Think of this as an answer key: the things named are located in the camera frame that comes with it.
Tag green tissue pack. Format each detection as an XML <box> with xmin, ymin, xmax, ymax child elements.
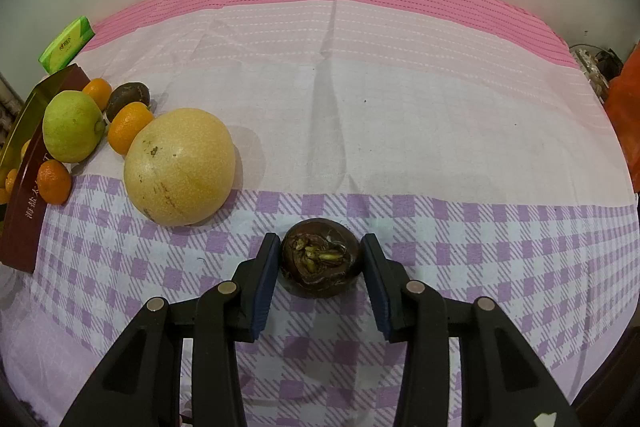
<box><xmin>39</xmin><ymin>16</ymin><xmax>96</xmax><ymax>75</ymax></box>

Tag green guava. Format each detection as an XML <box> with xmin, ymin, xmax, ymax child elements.
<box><xmin>42</xmin><ymin>90</ymin><xmax>107</xmax><ymax>164</ymax></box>

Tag gold tin box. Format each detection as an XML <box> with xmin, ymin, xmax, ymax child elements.
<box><xmin>0</xmin><ymin>63</ymin><xmax>92</xmax><ymax>275</ymax></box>

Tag orange plastic bag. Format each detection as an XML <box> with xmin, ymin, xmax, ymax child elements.
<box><xmin>604</xmin><ymin>42</ymin><xmax>640</xmax><ymax>192</ymax></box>

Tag dark brown mangosteen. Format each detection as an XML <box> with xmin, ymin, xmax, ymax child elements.
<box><xmin>106</xmin><ymin>82</ymin><xmax>151</xmax><ymax>122</ymax></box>
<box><xmin>279</xmin><ymin>218</ymin><xmax>362</xmax><ymax>300</ymax></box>

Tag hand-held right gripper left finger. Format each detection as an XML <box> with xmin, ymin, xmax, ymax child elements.
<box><xmin>59</xmin><ymin>233</ymin><xmax>282</xmax><ymax>427</ymax></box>

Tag pink purple checked cloth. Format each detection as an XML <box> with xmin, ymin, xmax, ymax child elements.
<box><xmin>0</xmin><ymin>0</ymin><xmax>640</xmax><ymax>427</ymax></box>

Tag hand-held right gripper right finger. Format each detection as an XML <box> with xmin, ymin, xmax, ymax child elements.
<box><xmin>360</xmin><ymin>233</ymin><xmax>583</xmax><ymax>427</ymax></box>

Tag large yellow pear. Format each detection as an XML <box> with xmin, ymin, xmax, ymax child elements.
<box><xmin>123</xmin><ymin>108</ymin><xmax>237</xmax><ymax>228</ymax></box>

